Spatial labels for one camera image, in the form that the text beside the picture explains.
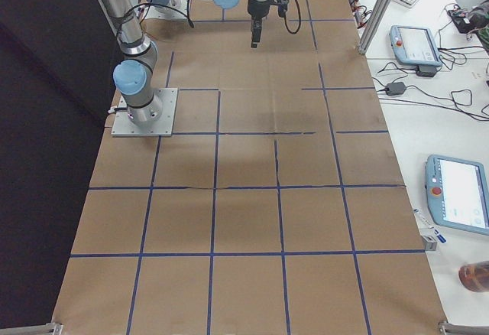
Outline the black camera cable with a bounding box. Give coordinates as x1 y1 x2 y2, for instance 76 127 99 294
267 0 303 34

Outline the far teach pendant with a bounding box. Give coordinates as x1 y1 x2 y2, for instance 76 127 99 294
389 25 442 67

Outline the amber glass bottle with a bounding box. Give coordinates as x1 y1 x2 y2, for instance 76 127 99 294
458 261 488 292

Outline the black power adapter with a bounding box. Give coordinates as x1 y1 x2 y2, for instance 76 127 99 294
384 82 406 96

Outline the aluminium frame post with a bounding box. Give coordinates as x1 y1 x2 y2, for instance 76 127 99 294
358 0 390 55

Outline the near teach pendant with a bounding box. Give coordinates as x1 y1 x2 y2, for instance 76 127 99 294
425 154 488 236

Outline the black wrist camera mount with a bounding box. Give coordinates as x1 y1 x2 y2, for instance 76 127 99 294
272 0 290 18

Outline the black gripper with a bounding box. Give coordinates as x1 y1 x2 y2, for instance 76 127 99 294
248 1 268 48

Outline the brown paper table cover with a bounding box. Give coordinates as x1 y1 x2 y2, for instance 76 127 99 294
53 0 445 334

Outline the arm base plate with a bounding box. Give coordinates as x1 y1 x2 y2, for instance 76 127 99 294
111 88 178 137
145 0 188 21

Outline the teach pendant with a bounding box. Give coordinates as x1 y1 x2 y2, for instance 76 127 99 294
425 154 488 236
389 25 442 67

